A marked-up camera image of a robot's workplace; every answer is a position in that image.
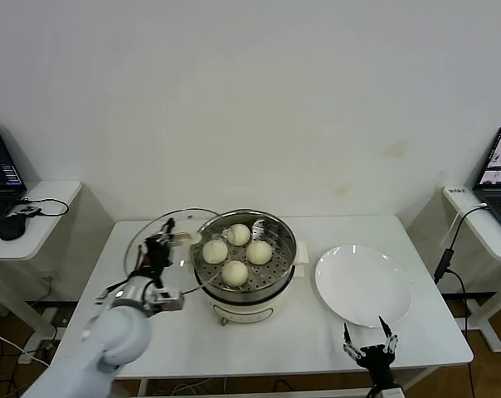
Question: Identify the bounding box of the black computer mouse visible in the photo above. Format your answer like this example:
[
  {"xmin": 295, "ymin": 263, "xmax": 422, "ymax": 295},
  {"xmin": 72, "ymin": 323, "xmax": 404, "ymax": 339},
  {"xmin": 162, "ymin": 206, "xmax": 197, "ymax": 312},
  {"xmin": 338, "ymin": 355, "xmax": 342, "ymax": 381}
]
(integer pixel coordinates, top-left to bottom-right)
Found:
[{"xmin": 0, "ymin": 215, "xmax": 28, "ymax": 241}]

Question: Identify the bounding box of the black cable with adapter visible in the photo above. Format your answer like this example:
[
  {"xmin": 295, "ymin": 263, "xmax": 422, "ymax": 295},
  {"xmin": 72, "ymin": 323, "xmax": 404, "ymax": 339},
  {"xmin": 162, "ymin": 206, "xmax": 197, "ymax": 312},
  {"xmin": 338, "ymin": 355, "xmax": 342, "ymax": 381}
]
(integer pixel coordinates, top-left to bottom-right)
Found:
[{"xmin": 433, "ymin": 206, "xmax": 491, "ymax": 332}]

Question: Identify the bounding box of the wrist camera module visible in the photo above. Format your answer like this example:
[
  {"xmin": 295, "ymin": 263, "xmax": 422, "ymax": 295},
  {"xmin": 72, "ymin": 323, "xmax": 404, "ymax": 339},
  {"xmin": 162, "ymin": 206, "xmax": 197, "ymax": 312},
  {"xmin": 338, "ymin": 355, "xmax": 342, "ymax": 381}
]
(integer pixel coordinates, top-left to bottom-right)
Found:
[
  {"xmin": 366, "ymin": 384, "xmax": 405, "ymax": 398},
  {"xmin": 153, "ymin": 289, "xmax": 184, "ymax": 312}
]

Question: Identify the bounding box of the white side table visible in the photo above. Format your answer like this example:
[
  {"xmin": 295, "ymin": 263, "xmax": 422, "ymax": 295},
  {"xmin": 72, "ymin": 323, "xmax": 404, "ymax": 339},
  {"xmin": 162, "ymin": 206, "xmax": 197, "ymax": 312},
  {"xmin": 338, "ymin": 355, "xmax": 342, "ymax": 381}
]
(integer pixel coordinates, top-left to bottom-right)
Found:
[
  {"xmin": 0, "ymin": 180, "xmax": 84, "ymax": 339},
  {"xmin": 442, "ymin": 185, "xmax": 501, "ymax": 353}
]

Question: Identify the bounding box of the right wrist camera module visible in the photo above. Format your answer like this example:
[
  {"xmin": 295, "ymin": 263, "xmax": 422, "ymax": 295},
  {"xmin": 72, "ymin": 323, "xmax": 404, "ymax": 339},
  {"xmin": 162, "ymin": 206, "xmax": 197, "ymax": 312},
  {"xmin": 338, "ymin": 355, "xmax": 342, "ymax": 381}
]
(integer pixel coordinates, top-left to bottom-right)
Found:
[{"xmin": 366, "ymin": 384, "xmax": 405, "ymax": 398}]

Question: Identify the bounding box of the white table frame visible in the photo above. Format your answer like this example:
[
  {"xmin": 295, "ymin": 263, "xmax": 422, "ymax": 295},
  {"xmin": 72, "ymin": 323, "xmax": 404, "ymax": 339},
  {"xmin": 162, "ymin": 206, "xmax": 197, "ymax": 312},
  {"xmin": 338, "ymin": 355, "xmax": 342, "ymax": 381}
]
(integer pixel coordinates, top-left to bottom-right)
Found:
[{"xmin": 111, "ymin": 366, "xmax": 442, "ymax": 398}]

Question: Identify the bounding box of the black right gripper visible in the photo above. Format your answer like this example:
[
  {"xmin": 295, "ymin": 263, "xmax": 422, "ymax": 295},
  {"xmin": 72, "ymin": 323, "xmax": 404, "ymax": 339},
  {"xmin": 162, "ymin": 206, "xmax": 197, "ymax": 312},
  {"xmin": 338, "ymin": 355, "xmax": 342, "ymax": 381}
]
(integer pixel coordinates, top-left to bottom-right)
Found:
[{"xmin": 342, "ymin": 315, "xmax": 400, "ymax": 389}]

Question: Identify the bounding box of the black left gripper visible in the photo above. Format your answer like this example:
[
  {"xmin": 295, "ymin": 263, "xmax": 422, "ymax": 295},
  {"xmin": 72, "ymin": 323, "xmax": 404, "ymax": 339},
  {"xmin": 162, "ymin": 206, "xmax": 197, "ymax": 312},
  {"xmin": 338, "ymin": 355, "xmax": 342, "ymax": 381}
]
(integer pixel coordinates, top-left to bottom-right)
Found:
[{"xmin": 140, "ymin": 218, "xmax": 181, "ymax": 279}]

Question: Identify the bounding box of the white steamed baozi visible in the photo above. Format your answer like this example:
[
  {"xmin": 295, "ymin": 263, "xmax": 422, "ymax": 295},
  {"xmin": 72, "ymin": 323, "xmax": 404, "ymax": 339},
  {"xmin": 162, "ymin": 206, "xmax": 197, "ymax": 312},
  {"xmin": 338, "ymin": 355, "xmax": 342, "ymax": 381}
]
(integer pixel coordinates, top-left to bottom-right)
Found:
[
  {"xmin": 221, "ymin": 260, "xmax": 250, "ymax": 290},
  {"xmin": 246, "ymin": 240, "xmax": 274, "ymax": 265},
  {"xmin": 227, "ymin": 223, "xmax": 251, "ymax": 246},
  {"xmin": 202, "ymin": 240, "xmax": 229, "ymax": 265}
]

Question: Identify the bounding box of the white flat cable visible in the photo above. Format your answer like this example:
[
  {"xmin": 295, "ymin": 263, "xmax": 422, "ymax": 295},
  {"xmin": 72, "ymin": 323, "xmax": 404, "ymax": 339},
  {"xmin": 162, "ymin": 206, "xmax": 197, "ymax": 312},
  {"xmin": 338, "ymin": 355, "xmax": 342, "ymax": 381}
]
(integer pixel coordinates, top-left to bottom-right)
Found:
[{"xmin": 440, "ymin": 201, "xmax": 489, "ymax": 249}]

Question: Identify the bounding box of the black usb hub with cable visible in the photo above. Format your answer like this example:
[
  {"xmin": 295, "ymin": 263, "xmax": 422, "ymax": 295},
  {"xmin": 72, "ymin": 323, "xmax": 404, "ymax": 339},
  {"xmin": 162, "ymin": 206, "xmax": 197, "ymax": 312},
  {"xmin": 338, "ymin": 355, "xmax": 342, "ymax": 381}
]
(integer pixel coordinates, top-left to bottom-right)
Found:
[{"xmin": 7, "ymin": 197, "xmax": 71, "ymax": 220}]

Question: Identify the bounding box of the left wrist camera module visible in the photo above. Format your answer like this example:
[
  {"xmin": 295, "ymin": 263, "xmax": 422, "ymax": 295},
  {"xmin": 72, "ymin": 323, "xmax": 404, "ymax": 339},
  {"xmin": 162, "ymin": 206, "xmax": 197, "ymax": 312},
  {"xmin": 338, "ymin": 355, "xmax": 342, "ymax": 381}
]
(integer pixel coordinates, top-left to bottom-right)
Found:
[{"xmin": 153, "ymin": 289, "xmax": 184, "ymax": 312}]

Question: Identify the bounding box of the round glass pot lid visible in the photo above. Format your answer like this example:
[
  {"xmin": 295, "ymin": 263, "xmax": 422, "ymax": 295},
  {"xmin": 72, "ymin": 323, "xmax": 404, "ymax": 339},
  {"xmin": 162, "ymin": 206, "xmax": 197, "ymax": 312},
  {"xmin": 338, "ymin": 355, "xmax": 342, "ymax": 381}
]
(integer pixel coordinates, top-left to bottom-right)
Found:
[{"xmin": 124, "ymin": 208, "xmax": 223, "ymax": 296}]

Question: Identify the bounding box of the white round plate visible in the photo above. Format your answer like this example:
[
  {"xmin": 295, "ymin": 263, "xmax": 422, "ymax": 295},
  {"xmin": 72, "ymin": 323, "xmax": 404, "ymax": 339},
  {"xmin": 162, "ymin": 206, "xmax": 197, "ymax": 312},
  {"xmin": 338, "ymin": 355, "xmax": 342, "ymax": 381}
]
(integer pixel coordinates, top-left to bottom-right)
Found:
[{"xmin": 314, "ymin": 245, "xmax": 413, "ymax": 328}]

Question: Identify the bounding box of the stainless steel steamer basket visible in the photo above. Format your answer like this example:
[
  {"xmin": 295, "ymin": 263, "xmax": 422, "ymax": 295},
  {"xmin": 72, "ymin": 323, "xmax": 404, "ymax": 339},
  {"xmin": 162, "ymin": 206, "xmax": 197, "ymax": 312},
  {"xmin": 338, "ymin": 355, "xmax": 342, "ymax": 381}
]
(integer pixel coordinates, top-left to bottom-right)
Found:
[{"xmin": 179, "ymin": 210, "xmax": 309, "ymax": 296}]

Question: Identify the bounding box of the cream electric cooking pot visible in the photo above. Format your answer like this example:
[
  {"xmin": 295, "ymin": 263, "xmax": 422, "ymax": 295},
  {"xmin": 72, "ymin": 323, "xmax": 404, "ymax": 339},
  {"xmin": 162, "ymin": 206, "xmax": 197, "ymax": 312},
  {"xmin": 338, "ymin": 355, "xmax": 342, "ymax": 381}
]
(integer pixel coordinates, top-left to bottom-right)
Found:
[{"xmin": 192, "ymin": 265, "xmax": 306, "ymax": 328}]

